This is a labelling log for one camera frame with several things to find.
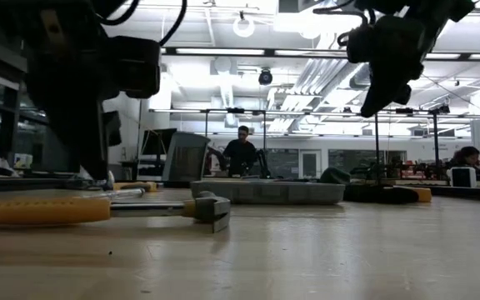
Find small white printed box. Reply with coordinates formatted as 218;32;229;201
13;152;33;170

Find tall black frame stand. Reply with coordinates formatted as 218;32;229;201
374;107;452;183

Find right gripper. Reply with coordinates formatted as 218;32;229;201
359;14;435;118

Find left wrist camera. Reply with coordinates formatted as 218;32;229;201
108;36;162;100

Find wooden handled hammer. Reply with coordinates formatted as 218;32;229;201
0;190;232;233

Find black right camera cable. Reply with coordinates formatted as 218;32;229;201
312;0;377;47

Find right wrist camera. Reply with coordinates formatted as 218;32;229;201
345;16;386;64

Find black table frame rail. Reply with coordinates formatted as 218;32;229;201
0;177;480;203

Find dark background monitor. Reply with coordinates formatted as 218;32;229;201
141;127;178;156

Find black and orange tool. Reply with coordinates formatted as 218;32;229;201
112;181;158;193

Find background workbench with equipment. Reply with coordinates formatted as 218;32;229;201
383;154;450;187

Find shiny clear object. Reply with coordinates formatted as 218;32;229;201
67;171;116;189

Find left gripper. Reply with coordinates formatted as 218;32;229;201
25;45;123;181

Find black camera cable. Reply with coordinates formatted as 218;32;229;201
97;0;189;47
312;0;377;47

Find grey plastic tool case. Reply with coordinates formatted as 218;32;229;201
189;178;347;206

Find black left camera cable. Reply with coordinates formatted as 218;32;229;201
97;0;189;47

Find white box device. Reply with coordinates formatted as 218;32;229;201
449;166;478;188

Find dark overhead box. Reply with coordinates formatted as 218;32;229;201
278;0;349;16

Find grey mesh office chair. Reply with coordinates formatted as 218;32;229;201
161;132;211;183

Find white ring ceiling lamp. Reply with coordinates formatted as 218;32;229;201
232;10;257;38

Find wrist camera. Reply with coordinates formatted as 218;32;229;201
108;36;162;100
345;16;386;64

